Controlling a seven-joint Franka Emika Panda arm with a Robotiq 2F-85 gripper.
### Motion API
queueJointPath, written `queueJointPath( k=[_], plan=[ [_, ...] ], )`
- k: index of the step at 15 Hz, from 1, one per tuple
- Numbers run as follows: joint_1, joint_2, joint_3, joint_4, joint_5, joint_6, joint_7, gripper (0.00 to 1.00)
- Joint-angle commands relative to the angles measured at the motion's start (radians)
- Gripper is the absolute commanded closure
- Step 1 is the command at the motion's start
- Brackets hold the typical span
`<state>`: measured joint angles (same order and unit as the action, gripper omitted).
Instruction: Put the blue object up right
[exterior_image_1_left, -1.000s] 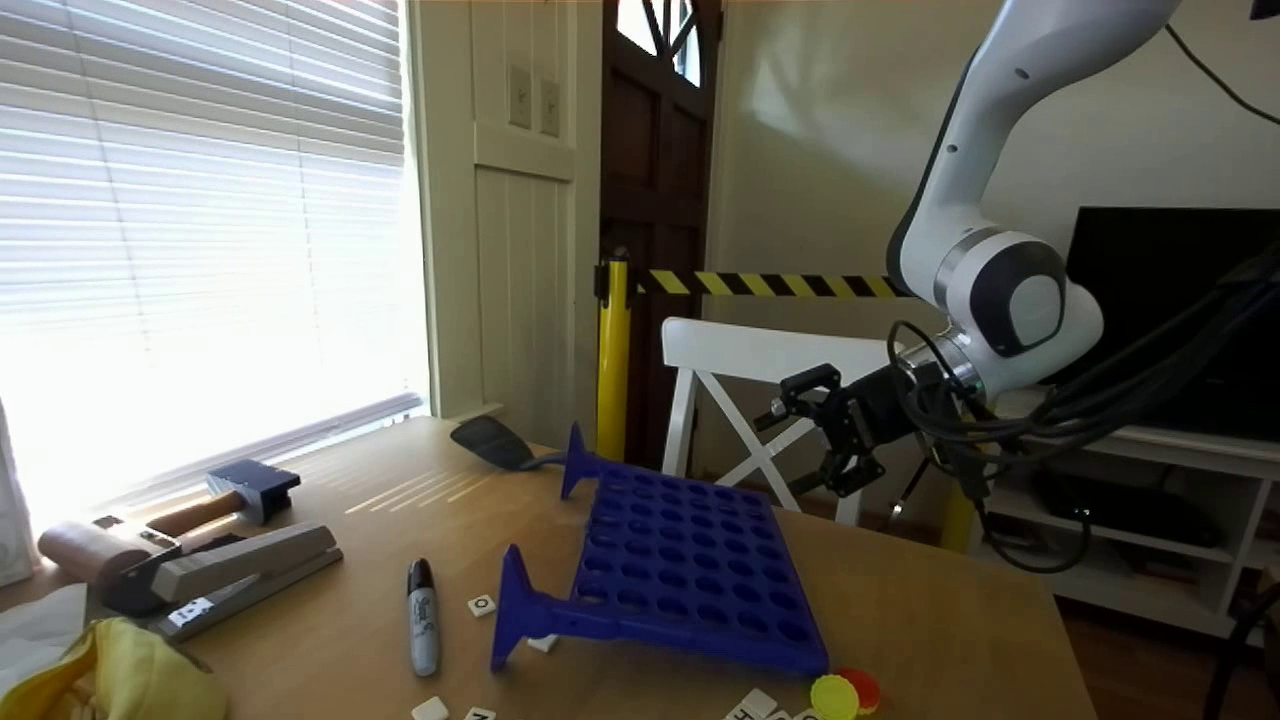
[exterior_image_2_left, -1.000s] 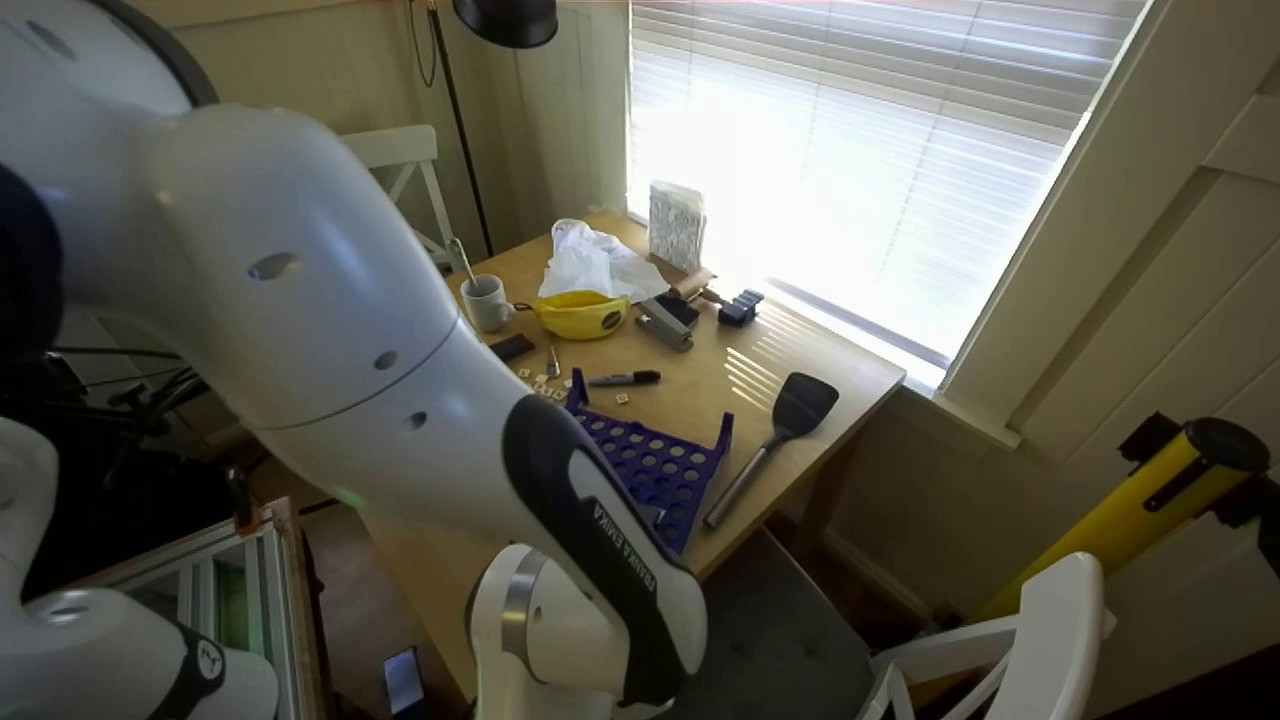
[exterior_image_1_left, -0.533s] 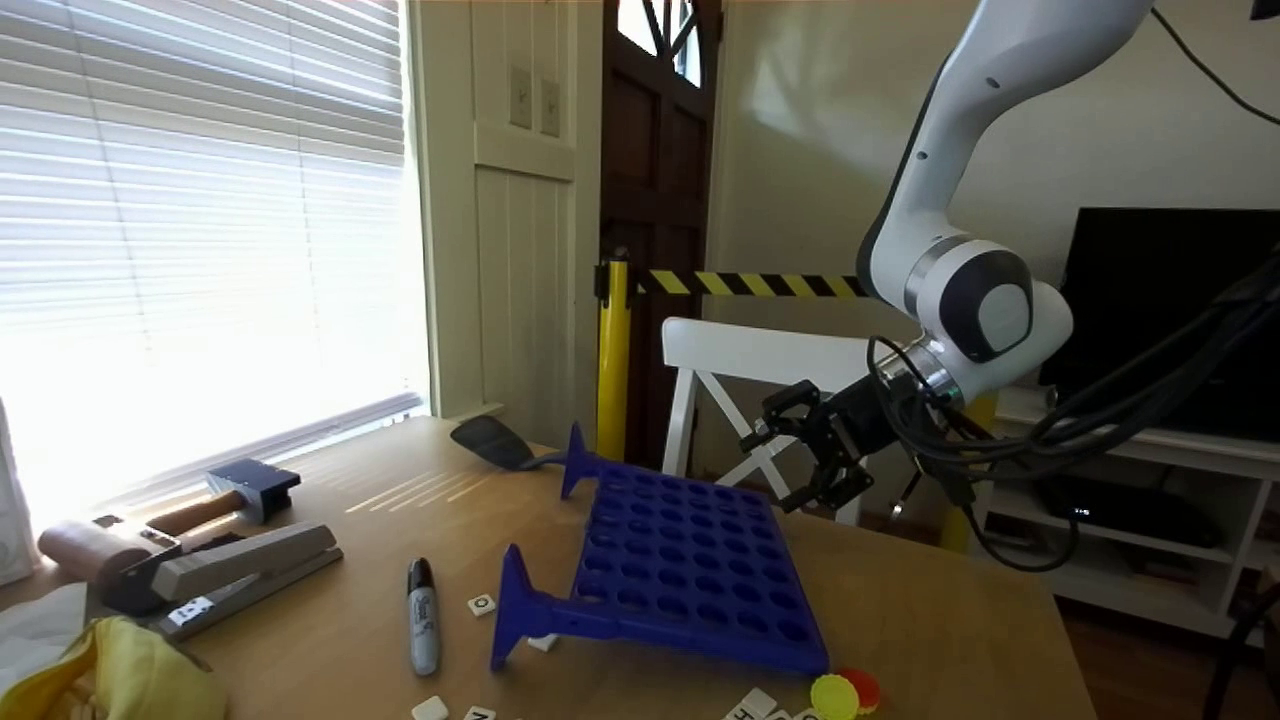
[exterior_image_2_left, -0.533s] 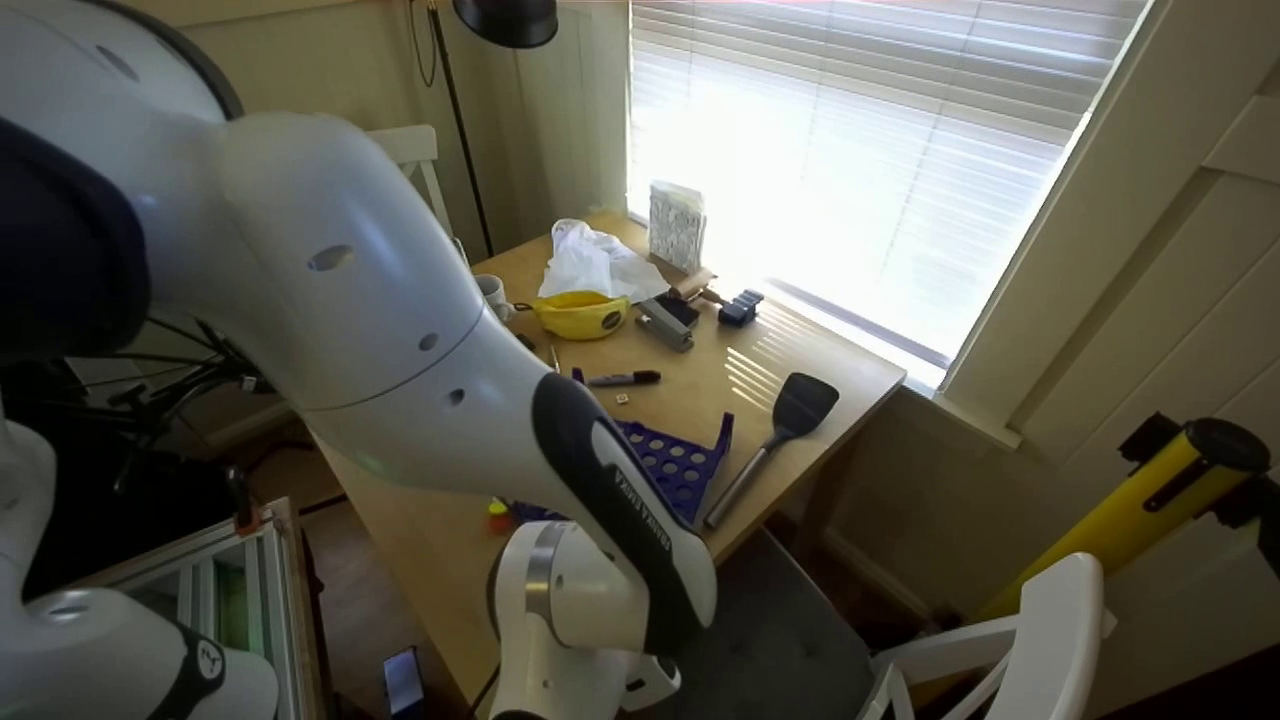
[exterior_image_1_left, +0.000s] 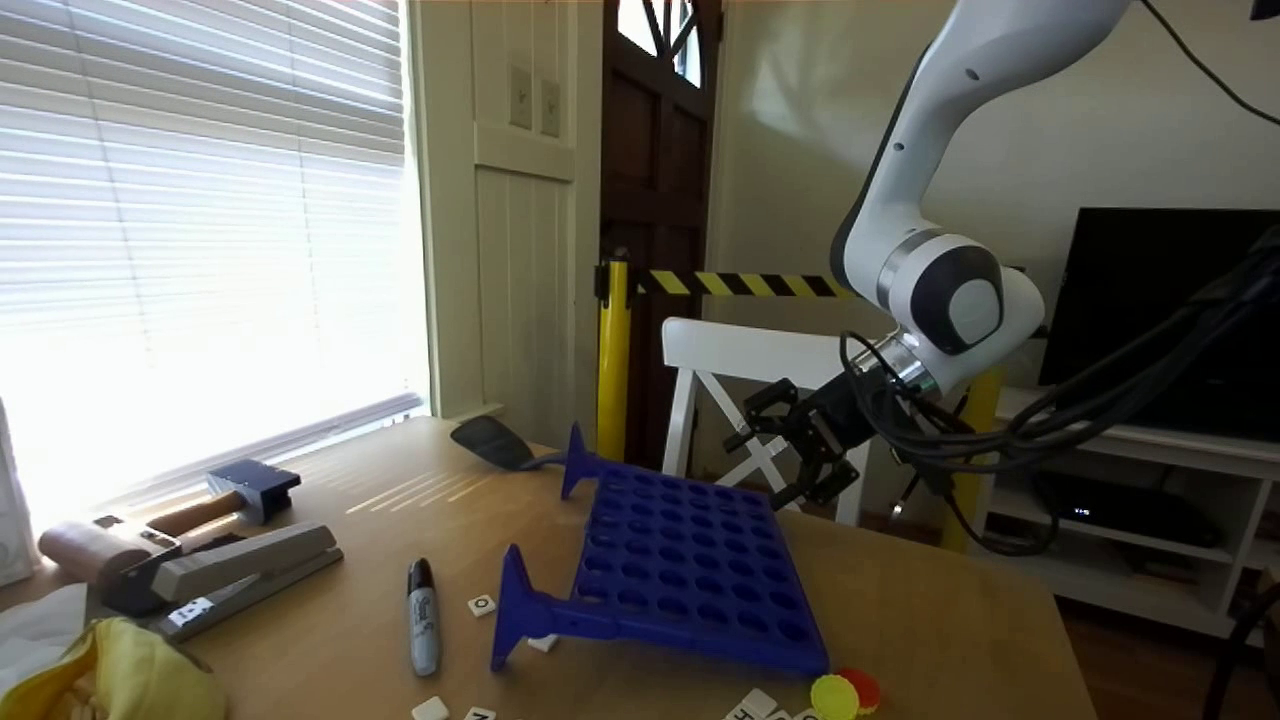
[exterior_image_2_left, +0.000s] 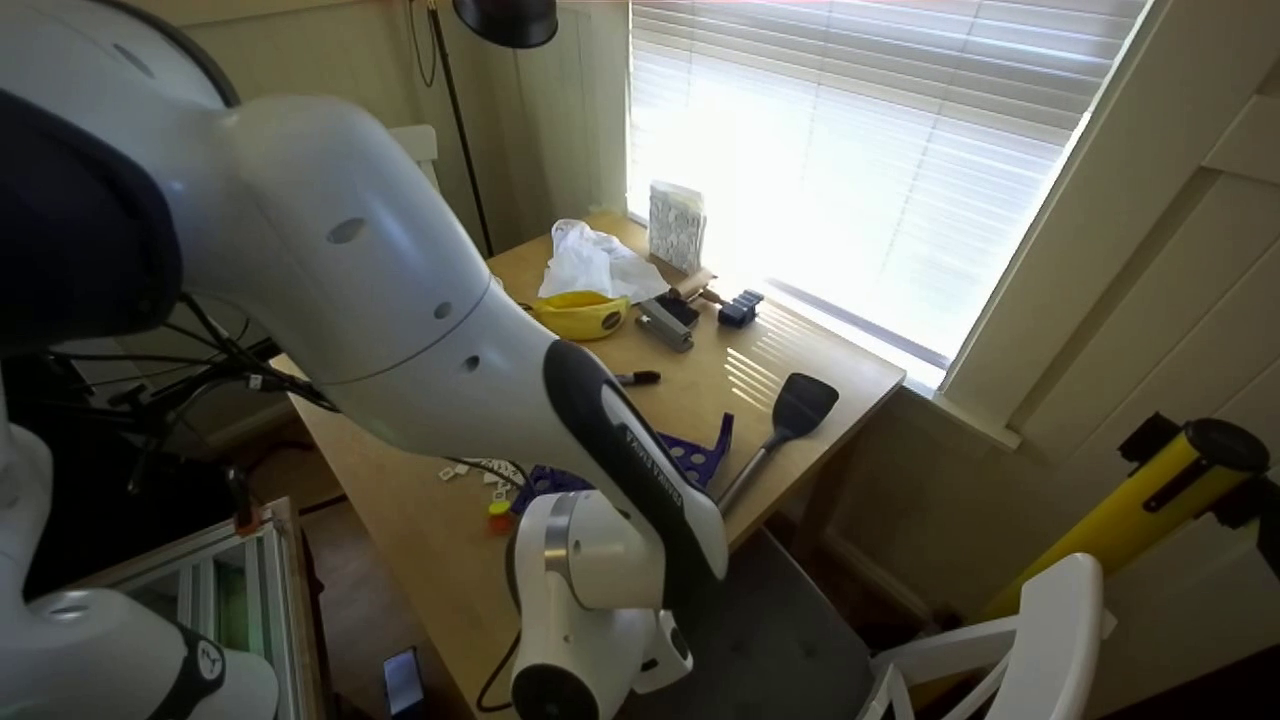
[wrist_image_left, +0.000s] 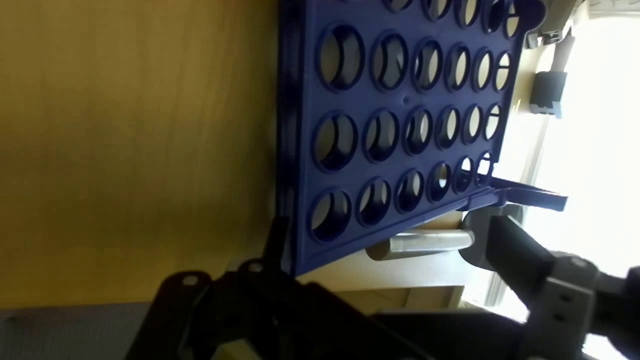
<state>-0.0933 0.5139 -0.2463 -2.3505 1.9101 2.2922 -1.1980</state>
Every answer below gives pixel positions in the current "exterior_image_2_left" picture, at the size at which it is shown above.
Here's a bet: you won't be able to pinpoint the white window blinds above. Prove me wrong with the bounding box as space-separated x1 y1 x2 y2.
624 0 1151 377

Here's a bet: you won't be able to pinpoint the grey chair seat cushion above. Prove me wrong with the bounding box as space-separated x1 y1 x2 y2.
690 530 878 720

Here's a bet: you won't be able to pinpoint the blue connect four grid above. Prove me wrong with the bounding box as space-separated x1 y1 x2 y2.
512 410 740 515

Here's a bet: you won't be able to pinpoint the white framed glass cabinet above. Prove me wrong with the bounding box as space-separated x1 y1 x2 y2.
76 498 322 720

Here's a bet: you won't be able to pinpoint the black bulky object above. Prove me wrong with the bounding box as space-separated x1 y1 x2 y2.
0 347 243 594

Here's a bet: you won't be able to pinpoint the grey stapler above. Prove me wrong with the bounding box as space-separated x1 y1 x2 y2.
630 288 703 358

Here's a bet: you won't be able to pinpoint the white wooden chair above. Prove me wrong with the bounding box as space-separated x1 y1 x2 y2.
857 553 1115 720

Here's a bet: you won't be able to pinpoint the clear plastic container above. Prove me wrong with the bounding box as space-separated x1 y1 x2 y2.
645 179 713 277

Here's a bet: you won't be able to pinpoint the dark smartphone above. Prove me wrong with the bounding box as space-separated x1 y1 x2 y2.
378 644 430 720

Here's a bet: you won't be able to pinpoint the yellow rounded object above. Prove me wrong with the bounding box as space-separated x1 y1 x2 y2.
526 288 630 346

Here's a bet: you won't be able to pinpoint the black floor lamp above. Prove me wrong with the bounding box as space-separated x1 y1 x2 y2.
422 0 558 260

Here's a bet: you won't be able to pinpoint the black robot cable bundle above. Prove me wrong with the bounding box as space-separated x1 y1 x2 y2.
52 293 340 419

